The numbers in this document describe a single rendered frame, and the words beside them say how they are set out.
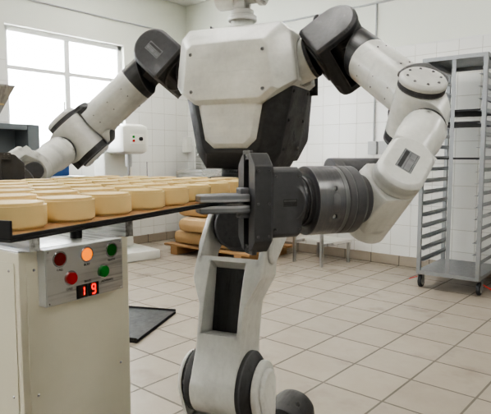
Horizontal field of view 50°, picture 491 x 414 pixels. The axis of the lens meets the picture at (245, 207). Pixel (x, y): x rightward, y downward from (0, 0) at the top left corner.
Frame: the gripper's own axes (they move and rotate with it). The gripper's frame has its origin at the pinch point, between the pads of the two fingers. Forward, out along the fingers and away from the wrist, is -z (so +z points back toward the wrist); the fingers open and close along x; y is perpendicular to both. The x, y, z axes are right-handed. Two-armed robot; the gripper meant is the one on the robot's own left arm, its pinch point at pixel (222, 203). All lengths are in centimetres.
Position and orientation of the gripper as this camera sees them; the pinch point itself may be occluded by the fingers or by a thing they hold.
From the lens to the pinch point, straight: 63.4
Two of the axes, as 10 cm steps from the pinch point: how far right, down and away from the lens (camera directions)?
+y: 3.7, 0.8, -9.3
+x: 0.0, -10.0, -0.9
